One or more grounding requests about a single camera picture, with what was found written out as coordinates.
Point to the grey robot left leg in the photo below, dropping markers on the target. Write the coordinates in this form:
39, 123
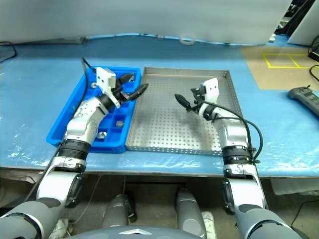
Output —
117, 211

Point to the white robot right foot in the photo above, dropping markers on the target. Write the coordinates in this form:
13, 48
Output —
208, 222

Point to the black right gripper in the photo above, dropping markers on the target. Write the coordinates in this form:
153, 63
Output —
198, 98

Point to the brown mat with yellow tape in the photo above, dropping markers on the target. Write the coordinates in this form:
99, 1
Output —
276, 69

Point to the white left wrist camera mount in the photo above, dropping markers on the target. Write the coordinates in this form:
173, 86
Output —
106, 79

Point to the perforated metal tray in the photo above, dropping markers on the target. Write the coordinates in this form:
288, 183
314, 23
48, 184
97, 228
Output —
162, 129

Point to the grey robot right leg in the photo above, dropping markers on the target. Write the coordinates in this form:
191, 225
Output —
189, 214

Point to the grey robot leg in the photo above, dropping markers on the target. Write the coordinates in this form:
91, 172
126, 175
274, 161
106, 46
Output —
117, 211
189, 214

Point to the white backdrop board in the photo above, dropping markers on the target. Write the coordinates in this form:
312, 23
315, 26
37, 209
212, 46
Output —
137, 17

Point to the grey robot torso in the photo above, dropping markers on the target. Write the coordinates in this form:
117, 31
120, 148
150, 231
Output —
129, 232

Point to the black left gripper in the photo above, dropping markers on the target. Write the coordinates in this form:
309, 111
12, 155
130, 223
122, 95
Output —
120, 94

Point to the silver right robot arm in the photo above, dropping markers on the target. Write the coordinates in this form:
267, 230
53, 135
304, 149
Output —
233, 132

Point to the dark grey remote controller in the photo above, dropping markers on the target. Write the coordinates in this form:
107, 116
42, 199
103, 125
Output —
305, 95

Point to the blue plastic compartment tray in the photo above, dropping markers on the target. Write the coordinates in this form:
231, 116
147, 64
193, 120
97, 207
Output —
114, 134

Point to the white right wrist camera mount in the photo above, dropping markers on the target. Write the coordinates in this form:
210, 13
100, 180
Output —
211, 89

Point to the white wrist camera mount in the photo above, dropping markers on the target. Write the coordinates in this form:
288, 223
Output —
211, 89
106, 79

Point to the white tape roll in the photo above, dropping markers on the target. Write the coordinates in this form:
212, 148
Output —
187, 41

